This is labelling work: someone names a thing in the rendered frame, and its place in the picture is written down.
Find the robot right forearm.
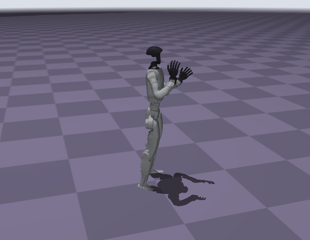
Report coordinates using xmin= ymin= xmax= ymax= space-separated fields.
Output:
xmin=156 ymin=79 xmax=175 ymax=98

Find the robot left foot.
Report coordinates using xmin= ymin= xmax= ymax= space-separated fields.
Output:
xmin=150 ymin=169 xmax=163 ymax=174

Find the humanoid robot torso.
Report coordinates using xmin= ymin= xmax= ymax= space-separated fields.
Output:
xmin=146 ymin=66 xmax=164 ymax=120

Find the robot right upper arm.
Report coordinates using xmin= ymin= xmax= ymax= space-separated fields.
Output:
xmin=147 ymin=71 xmax=164 ymax=101

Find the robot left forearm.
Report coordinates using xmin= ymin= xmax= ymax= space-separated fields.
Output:
xmin=165 ymin=80 xmax=181 ymax=89

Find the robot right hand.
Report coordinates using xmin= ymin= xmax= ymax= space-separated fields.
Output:
xmin=167 ymin=61 xmax=180 ymax=84

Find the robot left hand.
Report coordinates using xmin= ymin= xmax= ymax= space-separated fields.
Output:
xmin=177 ymin=67 xmax=193 ymax=84

